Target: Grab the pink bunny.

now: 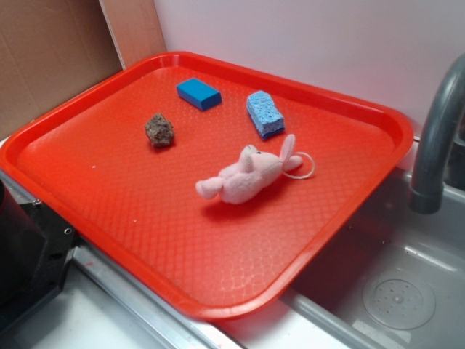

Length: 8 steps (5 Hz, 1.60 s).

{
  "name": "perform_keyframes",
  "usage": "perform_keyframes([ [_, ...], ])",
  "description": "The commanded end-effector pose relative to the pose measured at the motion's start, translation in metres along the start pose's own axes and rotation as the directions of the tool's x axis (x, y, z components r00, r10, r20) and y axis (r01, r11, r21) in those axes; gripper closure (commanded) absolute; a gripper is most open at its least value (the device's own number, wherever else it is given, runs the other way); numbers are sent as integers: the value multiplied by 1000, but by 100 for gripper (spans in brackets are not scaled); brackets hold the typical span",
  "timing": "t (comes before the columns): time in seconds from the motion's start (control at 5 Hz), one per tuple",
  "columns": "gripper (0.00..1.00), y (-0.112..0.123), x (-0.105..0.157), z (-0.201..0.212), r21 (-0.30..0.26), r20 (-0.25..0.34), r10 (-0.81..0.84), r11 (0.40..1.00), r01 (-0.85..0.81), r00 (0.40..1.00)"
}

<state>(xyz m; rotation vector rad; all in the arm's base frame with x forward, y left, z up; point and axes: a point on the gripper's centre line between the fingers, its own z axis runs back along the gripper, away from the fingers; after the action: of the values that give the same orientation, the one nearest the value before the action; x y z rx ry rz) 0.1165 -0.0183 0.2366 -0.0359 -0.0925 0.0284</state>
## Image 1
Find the light blue sponge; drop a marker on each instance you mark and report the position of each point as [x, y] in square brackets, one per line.
[267, 119]

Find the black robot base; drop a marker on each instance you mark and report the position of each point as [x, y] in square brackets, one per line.
[36, 248]

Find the dark blue rectangular block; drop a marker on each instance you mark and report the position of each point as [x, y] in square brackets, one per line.
[199, 94]

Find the grey toy faucet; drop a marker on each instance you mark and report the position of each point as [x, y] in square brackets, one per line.
[440, 155]

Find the brown cardboard panel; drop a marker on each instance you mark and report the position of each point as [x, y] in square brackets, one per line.
[51, 51]

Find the brown rough rock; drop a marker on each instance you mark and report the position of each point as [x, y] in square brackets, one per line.
[159, 131]

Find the grey plastic toy sink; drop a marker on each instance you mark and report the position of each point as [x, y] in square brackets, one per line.
[390, 278]

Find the pink plush bunny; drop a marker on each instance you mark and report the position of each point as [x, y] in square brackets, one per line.
[254, 171]

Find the red plastic tray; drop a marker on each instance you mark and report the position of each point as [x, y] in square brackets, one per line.
[91, 161]

